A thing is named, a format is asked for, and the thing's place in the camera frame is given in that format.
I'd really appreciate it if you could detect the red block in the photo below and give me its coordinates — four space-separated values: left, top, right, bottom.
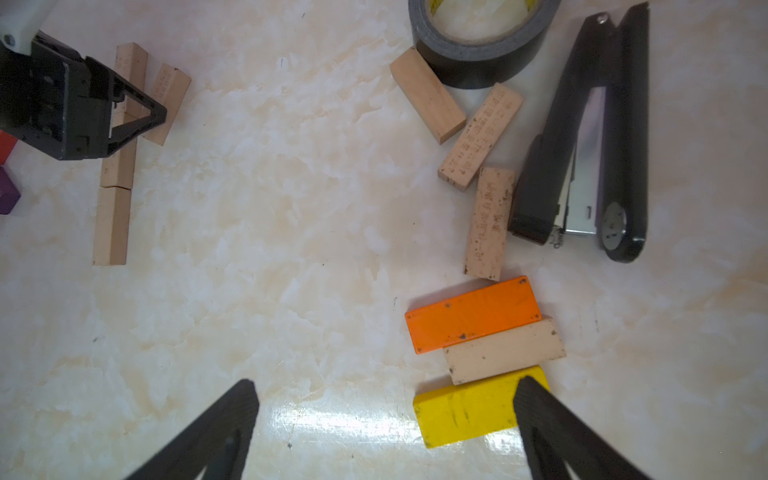
0 131 17 166

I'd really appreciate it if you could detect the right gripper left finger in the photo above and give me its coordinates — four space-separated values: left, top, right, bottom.
129 379 260 479

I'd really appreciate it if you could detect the pale cream wood block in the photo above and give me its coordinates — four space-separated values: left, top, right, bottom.
464 167 515 281

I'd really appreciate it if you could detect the grey duct tape roll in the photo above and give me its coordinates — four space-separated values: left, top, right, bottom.
408 0 560 89

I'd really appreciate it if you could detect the long natural wood block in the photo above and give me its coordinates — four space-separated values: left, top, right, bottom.
93 187 131 266

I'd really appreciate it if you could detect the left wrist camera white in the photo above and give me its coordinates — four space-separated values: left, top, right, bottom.
0 0 57 56

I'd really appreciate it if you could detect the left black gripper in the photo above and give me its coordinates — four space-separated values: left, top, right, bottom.
1 32 167 160

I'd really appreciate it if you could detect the purple block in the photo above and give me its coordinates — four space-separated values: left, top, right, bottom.
0 167 21 215

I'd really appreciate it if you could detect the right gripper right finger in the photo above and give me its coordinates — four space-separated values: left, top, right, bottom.
513 376 647 479

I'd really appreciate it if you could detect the orange block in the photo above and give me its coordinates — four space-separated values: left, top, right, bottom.
405 276 543 355

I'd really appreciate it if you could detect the yellow block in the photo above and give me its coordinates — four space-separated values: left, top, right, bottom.
413 366 549 449

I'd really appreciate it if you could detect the black stapler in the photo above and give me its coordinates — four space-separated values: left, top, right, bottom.
508 2 650 263

